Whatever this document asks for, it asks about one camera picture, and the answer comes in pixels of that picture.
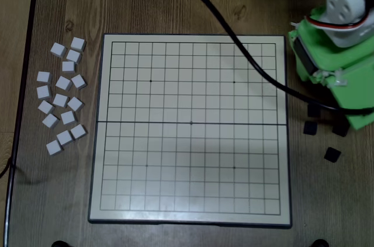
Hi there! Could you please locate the white gridded go board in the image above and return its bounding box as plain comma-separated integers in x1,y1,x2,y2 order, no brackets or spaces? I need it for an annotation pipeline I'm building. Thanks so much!
87,33,293,229

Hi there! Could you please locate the black cube stone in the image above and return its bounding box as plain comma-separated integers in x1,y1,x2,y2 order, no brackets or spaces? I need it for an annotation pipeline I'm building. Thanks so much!
332,123,351,138
307,104,322,118
323,147,342,163
303,120,318,136

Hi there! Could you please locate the white zip tie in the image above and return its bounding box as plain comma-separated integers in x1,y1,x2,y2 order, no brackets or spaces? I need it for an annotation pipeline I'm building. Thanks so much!
328,70,348,88
311,69,331,86

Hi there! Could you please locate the thick black camera cable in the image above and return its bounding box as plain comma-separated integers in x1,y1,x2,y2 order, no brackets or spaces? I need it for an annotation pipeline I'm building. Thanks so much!
151,0,374,116

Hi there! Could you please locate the red white black servo wire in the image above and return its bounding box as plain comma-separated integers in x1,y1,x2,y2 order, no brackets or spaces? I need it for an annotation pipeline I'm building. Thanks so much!
303,7,374,33

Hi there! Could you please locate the thin dark cable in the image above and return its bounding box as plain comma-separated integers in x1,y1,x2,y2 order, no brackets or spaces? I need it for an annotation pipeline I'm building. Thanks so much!
0,156,15,178

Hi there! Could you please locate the white cube stone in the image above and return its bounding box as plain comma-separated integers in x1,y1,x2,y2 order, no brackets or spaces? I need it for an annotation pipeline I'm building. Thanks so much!
46,139,64,156
52,93,70,108
36,85,53,99
61,60,77,74
50,42,67,58
70,36,87,53
65,49,83,64
60,110,78,126
56,130,74,147
67,96,85,113
41,113,60,129
55,75,73,91
36,71,53,84
37,99,56,116
71,74,88,90
70,124,88,141

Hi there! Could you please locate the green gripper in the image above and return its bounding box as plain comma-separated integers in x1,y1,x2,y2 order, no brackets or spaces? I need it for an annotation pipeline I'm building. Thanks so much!
288,4,374,86

